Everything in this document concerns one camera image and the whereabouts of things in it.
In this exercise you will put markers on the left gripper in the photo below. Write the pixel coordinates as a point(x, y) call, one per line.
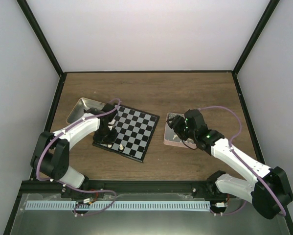
point(111, 139)

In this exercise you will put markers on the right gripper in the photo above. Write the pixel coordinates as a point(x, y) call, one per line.
point(176, 124)

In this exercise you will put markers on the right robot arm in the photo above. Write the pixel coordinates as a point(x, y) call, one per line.
point(267, 189)

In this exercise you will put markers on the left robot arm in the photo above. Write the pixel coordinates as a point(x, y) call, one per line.
point(51, 155)

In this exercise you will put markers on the pink tin tray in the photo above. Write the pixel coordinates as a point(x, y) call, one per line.
point(171, 139)

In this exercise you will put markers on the black and silver chessboard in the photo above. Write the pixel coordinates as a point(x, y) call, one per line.
point(135, 129)

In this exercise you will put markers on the yellow tin tray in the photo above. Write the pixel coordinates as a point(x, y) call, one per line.
point(81, 105)

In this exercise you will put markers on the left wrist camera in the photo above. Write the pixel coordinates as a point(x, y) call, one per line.
point(111, 124)

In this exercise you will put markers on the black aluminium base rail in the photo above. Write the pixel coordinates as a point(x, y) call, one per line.
point(198, 189)

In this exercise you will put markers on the blue slotted cable duct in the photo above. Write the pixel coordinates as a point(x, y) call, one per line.
point(197, 206)

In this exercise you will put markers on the right black frame post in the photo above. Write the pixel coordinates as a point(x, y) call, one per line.
point(264, 19)

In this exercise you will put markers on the black frame post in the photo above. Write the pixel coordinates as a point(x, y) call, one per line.
point(264, 19)
point(23, 4)

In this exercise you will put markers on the left black frame post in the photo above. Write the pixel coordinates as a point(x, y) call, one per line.
point(23, 4)

